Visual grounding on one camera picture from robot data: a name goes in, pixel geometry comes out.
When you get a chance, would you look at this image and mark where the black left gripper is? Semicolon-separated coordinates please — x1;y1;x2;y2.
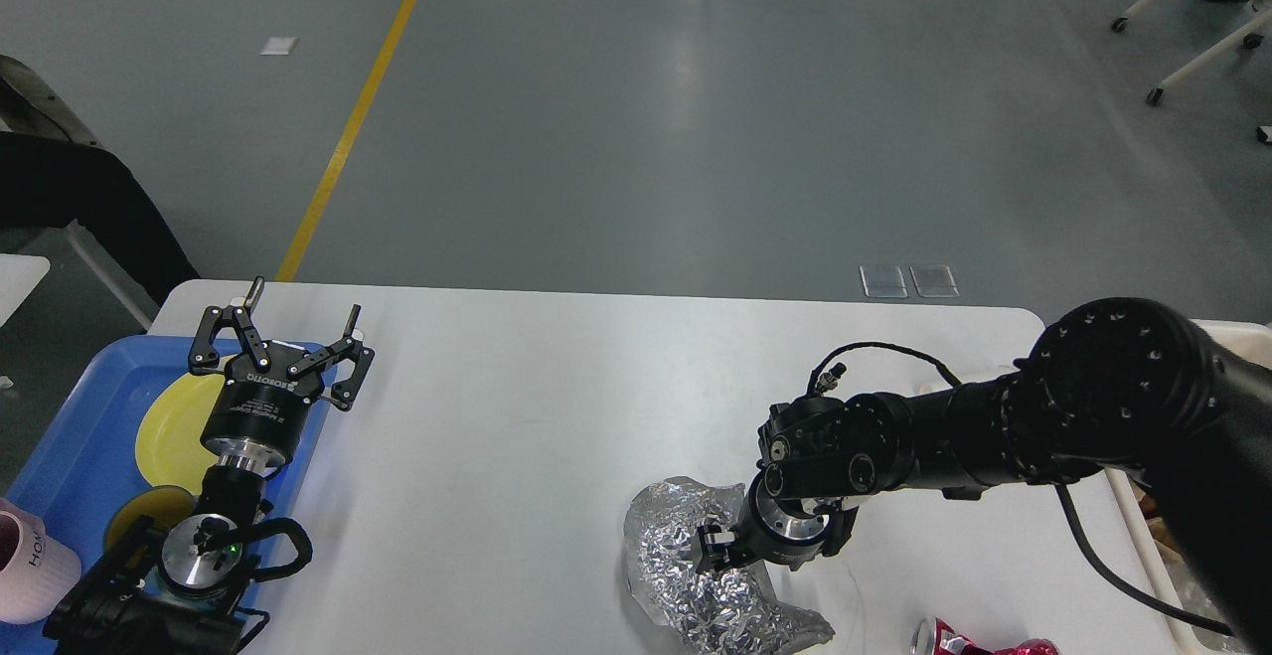
187;273;377;477

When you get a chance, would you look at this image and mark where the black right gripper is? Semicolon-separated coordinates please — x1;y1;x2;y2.
695;474;859;574

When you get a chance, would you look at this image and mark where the aluminium foil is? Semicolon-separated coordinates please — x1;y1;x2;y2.
1165;560;1227;624
622;474;834;654

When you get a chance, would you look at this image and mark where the yellow plastic plate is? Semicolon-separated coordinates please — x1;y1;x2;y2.
134;375;223;495

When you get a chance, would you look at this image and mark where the crushed red can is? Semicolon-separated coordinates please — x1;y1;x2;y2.
907;617;1061;655

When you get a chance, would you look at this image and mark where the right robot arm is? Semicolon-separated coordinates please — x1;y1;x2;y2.
689;298;1271;654

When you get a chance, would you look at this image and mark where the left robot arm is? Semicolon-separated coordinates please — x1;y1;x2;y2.
45;277;377;654

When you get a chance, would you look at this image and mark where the small white side table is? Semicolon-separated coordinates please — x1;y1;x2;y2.
0;253;51;326

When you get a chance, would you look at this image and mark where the pink mug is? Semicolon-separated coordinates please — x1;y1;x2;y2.
1;500;81;626

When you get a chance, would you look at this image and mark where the white plastic bin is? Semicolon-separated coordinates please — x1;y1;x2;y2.
1105;319;1271;654

